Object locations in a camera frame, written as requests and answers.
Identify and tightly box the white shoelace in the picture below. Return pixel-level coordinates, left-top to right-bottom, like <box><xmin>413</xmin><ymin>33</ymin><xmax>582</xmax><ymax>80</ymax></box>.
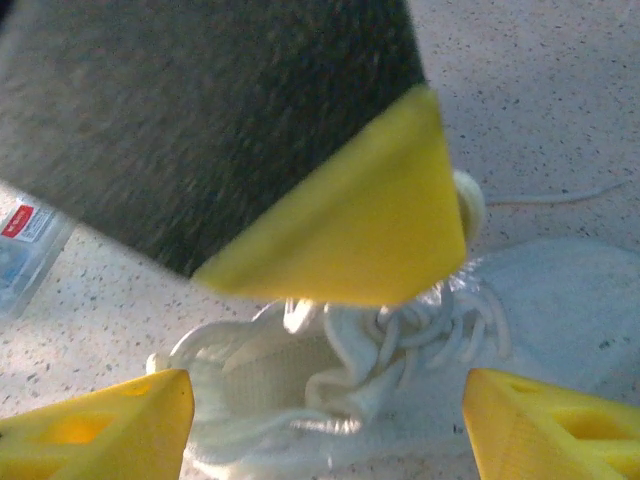
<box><xmin>279</xmin><ymin>169</ymin><xmax>627</xmax><ymax>384</ymax></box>

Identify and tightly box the clear plastic package red label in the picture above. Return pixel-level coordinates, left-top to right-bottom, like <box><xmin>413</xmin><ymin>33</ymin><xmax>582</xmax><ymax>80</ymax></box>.
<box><xmin>0</xmin><ymin>193</ymin><xmax>77</xmax><ymax>322</ymax></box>

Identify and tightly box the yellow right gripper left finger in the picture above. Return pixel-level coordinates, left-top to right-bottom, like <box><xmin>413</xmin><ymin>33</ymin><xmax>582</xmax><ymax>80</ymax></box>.
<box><xmin>0</xmin><ymin>368</ymin><xmax>196</xmax><ymax>480</ymax></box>

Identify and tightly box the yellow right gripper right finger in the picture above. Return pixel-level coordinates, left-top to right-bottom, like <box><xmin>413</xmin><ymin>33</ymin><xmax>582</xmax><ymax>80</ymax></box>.
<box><xmin>461</xmin><ymin>366</ymin><xmax>640</xmax><ymax>480</ymax></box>

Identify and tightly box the white sneaker shoe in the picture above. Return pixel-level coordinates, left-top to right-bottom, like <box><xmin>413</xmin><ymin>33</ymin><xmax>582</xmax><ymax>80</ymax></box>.
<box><xmin>146</xmin><ymin>168</ymin><xmax>640</xmax><ymax>480</ymax></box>

